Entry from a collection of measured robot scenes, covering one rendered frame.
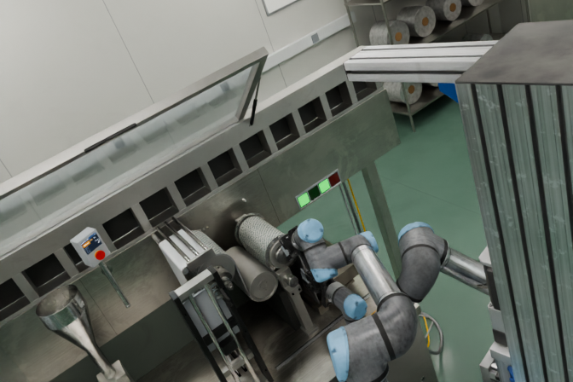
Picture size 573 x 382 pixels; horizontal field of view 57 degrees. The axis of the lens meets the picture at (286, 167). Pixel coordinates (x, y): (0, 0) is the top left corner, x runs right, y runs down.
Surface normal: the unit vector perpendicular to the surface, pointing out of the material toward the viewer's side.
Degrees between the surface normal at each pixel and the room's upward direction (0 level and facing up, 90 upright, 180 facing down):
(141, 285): 90
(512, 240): 90
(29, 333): 90
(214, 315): 90
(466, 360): 0
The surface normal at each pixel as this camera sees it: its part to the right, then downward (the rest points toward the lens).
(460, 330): -0.33, -0.83
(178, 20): 0.52, 0.24
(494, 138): -0.67, 0.54
